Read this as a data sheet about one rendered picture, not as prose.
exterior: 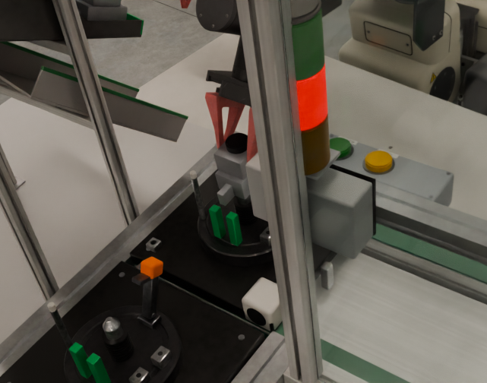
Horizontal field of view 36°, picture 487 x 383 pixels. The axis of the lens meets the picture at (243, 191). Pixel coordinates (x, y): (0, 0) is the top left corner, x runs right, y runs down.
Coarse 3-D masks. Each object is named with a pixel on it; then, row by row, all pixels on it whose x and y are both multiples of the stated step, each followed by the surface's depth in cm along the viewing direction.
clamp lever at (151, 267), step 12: (144, 264) 86; (156, 264) 86; (144, 276) 86; (156, 276) 87; (144, 288) 88; (156, 288) 88; (144, 300) 89; (156, 300) 89; (144, 312) 89; (156, 312) 90
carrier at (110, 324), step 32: (96, 288) 98; (128, 288) 98; (160, 288) 97; (64, 320) 95; (96, 320) 92; (128, 320) 91; (160, 320) 90; (192, 320) 92; (224, 320) 92; (32, 352) 92; (64, 352) 91; (96, 352) 88; (128, 352) 86; (160, 352) 85; (192, 352) 89; (224, 352) 88
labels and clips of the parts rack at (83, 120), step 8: (0, 88) 112; (8, 88) 111; (8, 96) 112; (16, 96) 111; (24, 96) 109; (32, 104) 109; (40, 104) 108; (48, 104) 107; (56, 112) 106; (64, 112) 105; (72, 112) 104; (72, 120) 105; (80, 120) 104; (88, 120) 102
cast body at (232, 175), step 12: (228, 144) 93; (240, 144) 92; (216, 156) 93; (228, 156) 93; (240, 156) 92; (228, 168) 94; (240, 168) 92; (228, 180) 94; (240, 180) 94; (228, 192) 95; (240, 192) 95
